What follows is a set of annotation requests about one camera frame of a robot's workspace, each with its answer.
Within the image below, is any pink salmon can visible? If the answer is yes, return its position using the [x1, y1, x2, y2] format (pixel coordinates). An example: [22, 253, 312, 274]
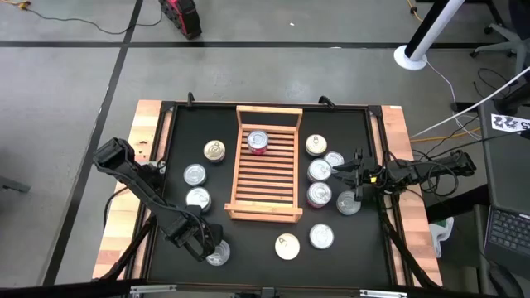
[246, 129, 270, 156]

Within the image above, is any white tower fan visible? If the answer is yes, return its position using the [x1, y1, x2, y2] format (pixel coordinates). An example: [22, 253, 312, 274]
[393, 0, 467, 71]

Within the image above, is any teal blue tuna can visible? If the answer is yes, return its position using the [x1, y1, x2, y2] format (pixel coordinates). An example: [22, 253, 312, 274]
[185, 186, 213, 214]

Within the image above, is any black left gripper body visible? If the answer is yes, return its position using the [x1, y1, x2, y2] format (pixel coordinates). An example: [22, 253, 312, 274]
[165, 214, 208, 248]

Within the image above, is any grey office chair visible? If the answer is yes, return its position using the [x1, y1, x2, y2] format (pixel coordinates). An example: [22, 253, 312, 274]
[470, 0, 530, 78]

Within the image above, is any black cable sleeve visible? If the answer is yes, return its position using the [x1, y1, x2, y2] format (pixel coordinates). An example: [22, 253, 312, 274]
[97, 194, 162, 283]
[378, 194, 442, 290]

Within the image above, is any thin white fan cable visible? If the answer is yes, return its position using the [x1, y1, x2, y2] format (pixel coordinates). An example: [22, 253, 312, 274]
[425, 60, 481, 141]

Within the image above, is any silver lid tuna can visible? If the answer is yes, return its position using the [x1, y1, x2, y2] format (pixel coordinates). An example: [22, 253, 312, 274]
[306, 157, 333, 183]
[182, 163, 208, 187]
[308, 223, 335, 251]
[335, 190, 362, 217]
[323, 150, 345, 169]
[306, 181, 333, 209]

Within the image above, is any black floor cable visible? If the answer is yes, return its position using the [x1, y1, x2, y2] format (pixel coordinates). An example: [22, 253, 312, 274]
[24, 4, 163, 36]

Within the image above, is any yellow floor cable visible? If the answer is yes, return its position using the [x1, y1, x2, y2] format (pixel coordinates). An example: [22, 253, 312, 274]
[409, 127, 484, 144]

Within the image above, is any red black floor device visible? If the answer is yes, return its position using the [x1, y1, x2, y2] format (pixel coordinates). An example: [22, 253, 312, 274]
[159, 0, 204, 41]

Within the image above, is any silver metal bracket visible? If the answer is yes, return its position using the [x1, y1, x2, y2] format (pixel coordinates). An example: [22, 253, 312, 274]
[129, 283, 178, 296]
[359, 289, 409, 298]

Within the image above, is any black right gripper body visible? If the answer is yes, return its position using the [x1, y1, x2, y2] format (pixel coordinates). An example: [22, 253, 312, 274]
[352, 148, 381, 203]

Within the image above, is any wooden slatted shelf rack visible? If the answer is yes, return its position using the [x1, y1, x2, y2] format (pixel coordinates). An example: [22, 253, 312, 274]
[224, 105, 304, 224]

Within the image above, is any thick white cable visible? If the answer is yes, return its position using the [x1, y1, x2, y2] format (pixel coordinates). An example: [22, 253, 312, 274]
[409, 65, 530, 141]

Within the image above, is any pale gold lid can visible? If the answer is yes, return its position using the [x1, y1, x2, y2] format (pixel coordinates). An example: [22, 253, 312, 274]
[305, 133, 329, 157]

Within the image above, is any grey metal foot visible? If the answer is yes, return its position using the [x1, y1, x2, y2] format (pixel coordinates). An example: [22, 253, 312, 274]
[0, 175, 32, 195]

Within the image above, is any white lid tuna can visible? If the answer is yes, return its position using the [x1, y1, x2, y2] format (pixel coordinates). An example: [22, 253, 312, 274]
[205, 238, 232, 267]
[274, 233, 301, 262]

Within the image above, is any black laptop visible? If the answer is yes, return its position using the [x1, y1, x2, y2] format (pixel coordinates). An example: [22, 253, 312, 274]
[483, 204, 530, 274]

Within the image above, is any gold lid tuna can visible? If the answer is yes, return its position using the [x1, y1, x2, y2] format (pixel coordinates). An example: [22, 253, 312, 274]
[202, 139, 227, 163]

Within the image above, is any yellow cable plug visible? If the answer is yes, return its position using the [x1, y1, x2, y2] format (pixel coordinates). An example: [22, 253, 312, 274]
[0, 0, 32, 12]

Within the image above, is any white green bag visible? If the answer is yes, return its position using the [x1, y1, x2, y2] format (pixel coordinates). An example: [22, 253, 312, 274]
[428, 215, 455, 260]

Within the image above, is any white printed marker sheet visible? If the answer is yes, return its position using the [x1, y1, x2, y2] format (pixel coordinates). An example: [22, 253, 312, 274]
[490, 113, 530, 134]

